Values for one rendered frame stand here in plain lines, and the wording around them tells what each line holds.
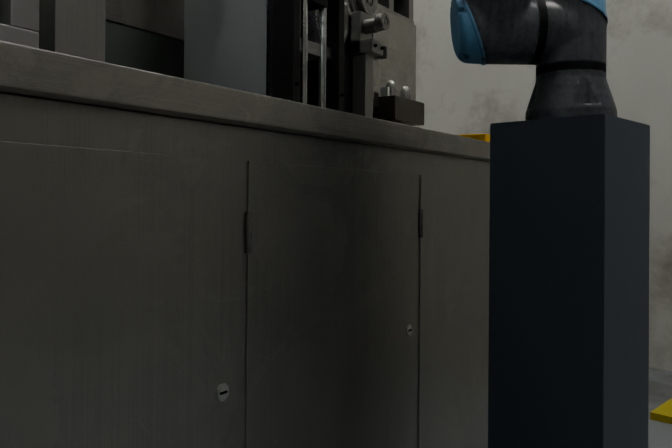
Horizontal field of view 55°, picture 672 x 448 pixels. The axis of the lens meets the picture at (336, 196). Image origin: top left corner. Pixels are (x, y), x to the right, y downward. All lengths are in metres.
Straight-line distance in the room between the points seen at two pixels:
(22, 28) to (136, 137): 0.15
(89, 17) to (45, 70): 0.49
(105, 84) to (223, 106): 0.16
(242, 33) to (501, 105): 2.50
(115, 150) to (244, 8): 0.72
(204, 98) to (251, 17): 0.61
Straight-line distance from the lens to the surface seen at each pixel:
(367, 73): 1.54
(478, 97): 3.79
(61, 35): 1.11
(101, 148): 0.72
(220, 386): 0.86
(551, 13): 1.18
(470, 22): 1.13
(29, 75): 0.65
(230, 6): 1.42
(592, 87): 1.16
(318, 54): 1.27
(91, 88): 0.69
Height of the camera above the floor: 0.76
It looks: level
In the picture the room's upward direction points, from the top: straight up
